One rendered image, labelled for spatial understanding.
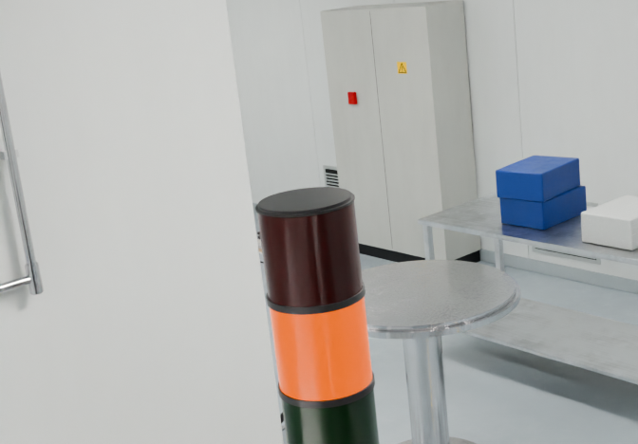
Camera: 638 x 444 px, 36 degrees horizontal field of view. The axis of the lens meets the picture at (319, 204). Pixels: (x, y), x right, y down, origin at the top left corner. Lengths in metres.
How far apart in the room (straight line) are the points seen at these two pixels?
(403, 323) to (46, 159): 2.53
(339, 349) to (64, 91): 1.52
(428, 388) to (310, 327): 4.22
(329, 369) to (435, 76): 6.89
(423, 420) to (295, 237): 4.32
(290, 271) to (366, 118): 7.45
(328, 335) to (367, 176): 7.58
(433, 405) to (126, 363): 2.80
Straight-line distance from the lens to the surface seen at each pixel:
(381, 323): 4.24
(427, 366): 4.66
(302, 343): 0.49
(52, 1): 1.96
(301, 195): 0.50
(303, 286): 0.48
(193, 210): 2.13
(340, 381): 0.50
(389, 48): 7.60
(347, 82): 8.02
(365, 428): 0.52
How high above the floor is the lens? 2.46
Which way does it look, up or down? 14 degrees down
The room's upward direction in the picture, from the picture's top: 6 degrees counter-clockwise
